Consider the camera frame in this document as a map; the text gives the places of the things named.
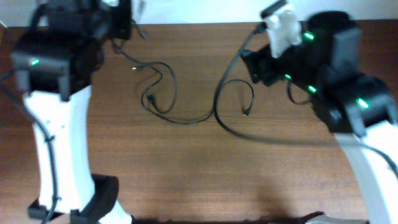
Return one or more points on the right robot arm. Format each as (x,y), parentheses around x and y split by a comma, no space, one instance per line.
(321,57)

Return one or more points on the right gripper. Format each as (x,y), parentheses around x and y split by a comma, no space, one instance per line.
(254,66)

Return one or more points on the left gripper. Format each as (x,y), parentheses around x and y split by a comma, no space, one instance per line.
(123,19)

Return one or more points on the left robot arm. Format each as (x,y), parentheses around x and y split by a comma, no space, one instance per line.
(53,63)

